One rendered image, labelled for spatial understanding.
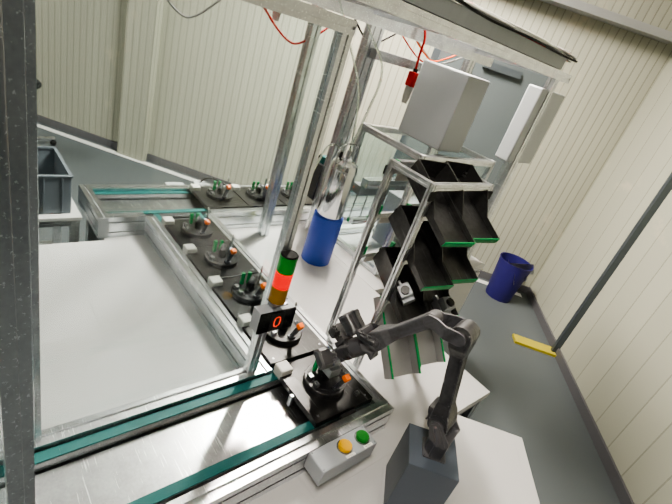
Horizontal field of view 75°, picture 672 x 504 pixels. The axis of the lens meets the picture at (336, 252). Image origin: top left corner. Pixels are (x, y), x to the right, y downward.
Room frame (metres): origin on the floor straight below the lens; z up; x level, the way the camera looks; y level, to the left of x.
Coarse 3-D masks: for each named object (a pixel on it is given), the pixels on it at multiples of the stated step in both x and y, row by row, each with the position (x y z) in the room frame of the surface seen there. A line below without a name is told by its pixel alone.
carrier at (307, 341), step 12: (276, 336) 1.21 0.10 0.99; (288, 336) 1.22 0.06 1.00; (300, 336) 1.25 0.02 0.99; (312, 336) 1.30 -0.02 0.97; (264, 348) 1.15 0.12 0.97; (276, 348) 1.17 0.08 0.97; (288, 348) 1.19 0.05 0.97; (300, 348) 1.21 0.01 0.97; (312, 348) 1.23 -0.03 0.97; (276, 360) 1.11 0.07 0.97; (288, 360) 1.14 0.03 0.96
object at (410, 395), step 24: (336, 264) 2.09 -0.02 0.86; (312, 288) 1.78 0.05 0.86; (336, 288) 1.85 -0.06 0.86; (360, 288) 1.93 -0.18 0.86; (312, 312) 1.60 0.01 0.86; (360, 312) 1.72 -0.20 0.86; (384, 384) 1.30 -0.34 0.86; (408, 384) 1.35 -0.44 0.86; (432, 384) 1.40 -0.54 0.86; (480, 384) 1.50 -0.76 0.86; (408, 408) 1.22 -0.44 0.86; (384, 432) 1.08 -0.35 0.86; (384, 456) 0.99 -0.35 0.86; (312, 480) 0.82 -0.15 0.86; (336, 480) 0.85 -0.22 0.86
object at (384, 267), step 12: (384, 252) 1.36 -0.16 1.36; (396, 252) 1.43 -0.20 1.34; (384, 264) 1.34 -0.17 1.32; (384, 276) 1.32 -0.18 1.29; (408, 276) 1.41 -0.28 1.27; (396, 288) 1.27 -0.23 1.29; (396, 300) 1.29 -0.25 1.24; (420, 300) 1.34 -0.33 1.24; (396, 312) 1.23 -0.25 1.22; (408, 312) 1.27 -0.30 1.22; (420, 312) 1.30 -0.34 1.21
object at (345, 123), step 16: (368, 32) 2.37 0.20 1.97; (368, 48) 2.39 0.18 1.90; (368, 64) 2.40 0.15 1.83; (352, 80) 2.39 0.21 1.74; (368, 80) 2.43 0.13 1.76; (352, 96) 2.37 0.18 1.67; (352, 112) 2.40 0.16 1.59; (336, 128) 2.39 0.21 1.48; (352, 128) 2.43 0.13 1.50; (320, 176) 2.39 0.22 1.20; (320, 192) 2.37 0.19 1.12
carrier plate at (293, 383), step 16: (304, 368) 1.12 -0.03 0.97; (288, 384) 1.03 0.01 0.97; (352, 384) 1.12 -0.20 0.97; (304, 400) 0.99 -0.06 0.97; (320, 400) 1.01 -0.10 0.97; (336, 400) 1.03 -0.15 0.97; (352, 400) 1.06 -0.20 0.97; (368, 400) 1.08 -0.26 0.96; (320, 416) 0.95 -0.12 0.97; (336, 416) 0.98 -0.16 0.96
